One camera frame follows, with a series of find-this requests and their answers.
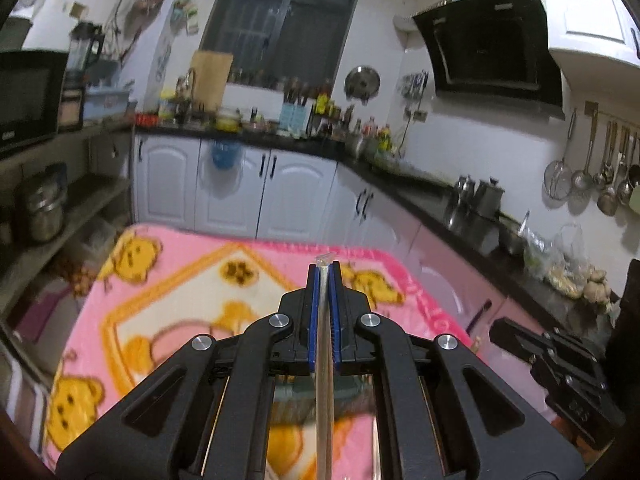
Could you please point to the clear plastic bag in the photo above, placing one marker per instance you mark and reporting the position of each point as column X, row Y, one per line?
column 561, row 261

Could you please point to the hanging steel ladle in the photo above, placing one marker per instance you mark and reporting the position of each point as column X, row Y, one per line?
column 617, row 153

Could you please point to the hanging strainer ladle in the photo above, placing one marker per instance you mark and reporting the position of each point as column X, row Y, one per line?
column 557, row 174

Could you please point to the small steel teapot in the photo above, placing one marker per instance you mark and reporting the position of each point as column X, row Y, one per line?
column 464, row 189

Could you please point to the steel stock pot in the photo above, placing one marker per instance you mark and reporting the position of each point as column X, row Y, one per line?
column 41, row 200

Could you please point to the blue knife block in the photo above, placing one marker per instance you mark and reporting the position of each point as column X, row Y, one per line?
column 293, row 117

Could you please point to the blue hanging bag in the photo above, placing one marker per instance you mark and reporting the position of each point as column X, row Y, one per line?
column 225, row 154

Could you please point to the pink cartoon blanket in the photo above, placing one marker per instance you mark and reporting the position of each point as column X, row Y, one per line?
column 160, row 288

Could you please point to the black range hood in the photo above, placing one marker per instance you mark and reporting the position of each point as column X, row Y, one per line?
column 493, row 49

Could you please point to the dark kitchen window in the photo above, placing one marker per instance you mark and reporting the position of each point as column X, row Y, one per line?
column 273, row 42

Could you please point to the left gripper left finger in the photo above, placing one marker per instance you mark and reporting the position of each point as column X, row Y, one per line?
column 205, row 412

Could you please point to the hanging pot lid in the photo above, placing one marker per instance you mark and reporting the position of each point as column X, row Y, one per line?
column 362, row 84

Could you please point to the black microwave oven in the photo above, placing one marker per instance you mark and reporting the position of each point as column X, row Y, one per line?
column 31, row 90

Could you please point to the wooden cutting board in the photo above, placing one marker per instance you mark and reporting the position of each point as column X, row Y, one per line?
column 211, row 71

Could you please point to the black blender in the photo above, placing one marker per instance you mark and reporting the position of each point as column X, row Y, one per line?
column 86, row 44

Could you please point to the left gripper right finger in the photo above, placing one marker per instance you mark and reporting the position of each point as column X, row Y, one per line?
column 442, row 413

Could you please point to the chopstick pair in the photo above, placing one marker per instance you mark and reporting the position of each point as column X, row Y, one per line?
column 324, row 372

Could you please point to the hanging slotted spoon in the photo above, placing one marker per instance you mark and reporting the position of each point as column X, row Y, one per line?
column 581, row 179

